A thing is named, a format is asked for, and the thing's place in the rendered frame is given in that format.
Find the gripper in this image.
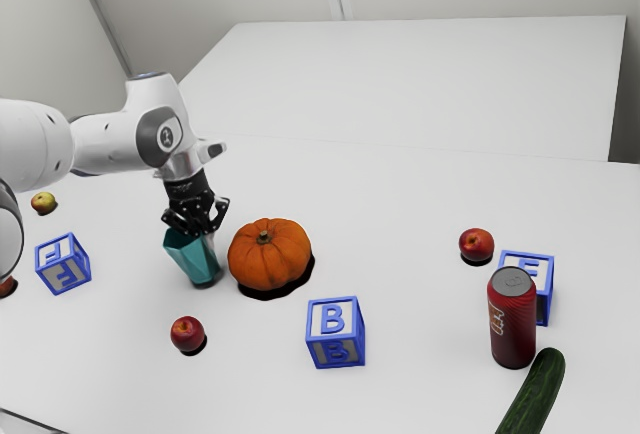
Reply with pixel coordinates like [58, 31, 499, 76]
[160, 168, 232, 257]

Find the teal faceted mug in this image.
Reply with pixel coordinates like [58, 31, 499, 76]
[162, 227, 223, 289]

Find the orange pumpkin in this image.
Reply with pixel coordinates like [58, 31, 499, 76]
[227, 217, 313, 292]

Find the blue letter block F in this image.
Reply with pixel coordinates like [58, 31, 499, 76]
[34, 231, 93, 297]

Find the yellow-green apple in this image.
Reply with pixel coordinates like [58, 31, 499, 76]
[30, 191, 58, 216]

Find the blue letter block B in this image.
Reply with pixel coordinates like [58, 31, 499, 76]
[304, 295, 367, 371]

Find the red drink can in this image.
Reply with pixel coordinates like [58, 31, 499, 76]
[486, 265, 538, 371]

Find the blue letter block E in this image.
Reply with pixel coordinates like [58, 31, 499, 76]
[494, 249, 556, 328]

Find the dark green cucumber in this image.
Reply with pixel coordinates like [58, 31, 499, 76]
[494, 346, 567, 434]

